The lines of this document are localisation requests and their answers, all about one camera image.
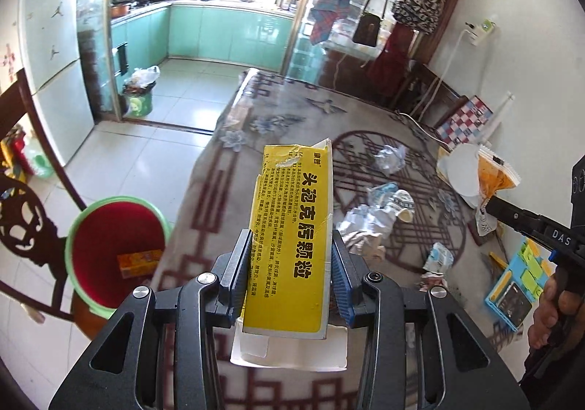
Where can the red bucket with green rim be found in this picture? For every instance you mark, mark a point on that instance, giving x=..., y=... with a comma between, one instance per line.
x=109, y=245

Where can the orange cooking pot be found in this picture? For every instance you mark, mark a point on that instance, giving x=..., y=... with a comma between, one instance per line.
x=121, y=10

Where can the green kitchen bin with bag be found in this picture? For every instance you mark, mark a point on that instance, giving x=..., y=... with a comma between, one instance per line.
x=139, y=94

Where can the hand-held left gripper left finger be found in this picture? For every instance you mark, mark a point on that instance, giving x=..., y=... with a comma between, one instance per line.
x=237, y=275

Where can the white wall socket with charger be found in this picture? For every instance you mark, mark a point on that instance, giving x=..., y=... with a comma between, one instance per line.
x=482, y=28

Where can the blue white plastic wrapper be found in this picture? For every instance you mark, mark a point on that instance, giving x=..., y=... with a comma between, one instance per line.
x=393, y=202

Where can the white refrigerator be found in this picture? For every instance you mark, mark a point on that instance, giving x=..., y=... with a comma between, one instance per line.
x=55, y=49

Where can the dark wooden bench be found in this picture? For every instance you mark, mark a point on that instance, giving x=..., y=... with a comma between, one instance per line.
x=432, y=90

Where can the black white patterned tote bag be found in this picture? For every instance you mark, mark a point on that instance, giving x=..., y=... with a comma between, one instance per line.
x=418, y=3

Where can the person's right hand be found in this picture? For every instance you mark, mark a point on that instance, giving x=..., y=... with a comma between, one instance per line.
x=548, y=318

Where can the red blue checkered board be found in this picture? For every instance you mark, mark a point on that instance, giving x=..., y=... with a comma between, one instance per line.
x=466, y=119

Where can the printed floral tablecloth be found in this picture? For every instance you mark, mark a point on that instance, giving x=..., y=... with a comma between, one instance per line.
x=297, y=117

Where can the orange snack bag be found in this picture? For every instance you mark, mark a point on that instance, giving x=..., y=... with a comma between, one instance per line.
x=496, y=174

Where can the teal kitchen cabinets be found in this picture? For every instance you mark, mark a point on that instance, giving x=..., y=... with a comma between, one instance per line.
x=219, y=33

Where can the yellow medicine box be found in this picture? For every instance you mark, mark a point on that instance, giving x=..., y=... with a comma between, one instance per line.
x=292, y=231

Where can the dark smartphone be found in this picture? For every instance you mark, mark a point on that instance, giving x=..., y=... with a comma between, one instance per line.
x=514, y=305

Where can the white paper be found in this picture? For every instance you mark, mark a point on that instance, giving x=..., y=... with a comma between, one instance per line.
x=365, y=231

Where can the yellow envelope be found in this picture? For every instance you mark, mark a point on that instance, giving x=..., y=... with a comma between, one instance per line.
x=445, y=163

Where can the carved wooden chair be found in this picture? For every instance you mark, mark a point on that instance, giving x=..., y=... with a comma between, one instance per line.
x=27, y=218

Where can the small orange box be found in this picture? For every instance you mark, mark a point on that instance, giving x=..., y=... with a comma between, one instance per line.
x=137, y=261

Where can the small blue white packet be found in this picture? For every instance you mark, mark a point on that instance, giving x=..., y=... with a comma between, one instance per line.
x=438, y=258

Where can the blue toy tray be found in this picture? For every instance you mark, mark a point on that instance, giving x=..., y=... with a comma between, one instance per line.
x=525, y=268

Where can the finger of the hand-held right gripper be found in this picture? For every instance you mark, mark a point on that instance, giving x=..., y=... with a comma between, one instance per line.
x=521, y=218

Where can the red garment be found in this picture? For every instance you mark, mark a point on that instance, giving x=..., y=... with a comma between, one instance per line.
x=390, y=55

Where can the white printed packet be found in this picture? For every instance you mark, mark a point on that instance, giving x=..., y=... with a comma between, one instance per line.
x=486, y=222

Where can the black handbag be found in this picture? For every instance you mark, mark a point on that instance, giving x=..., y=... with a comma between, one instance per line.
x=368, y=23

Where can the green plastic bottle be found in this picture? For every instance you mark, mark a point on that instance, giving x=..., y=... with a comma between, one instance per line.
x=40, y=161

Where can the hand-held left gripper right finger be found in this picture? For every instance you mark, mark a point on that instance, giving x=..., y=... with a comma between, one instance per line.
x=342, y=282

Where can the yellow toy piece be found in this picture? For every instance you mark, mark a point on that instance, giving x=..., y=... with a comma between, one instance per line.
x=499, y=261

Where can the small red white wrapper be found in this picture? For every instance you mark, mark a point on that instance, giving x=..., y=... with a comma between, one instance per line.
x=432, y=283

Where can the crumpled clear plastic wrapper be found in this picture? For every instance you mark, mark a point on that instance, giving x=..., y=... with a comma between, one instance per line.
x=388, y=158

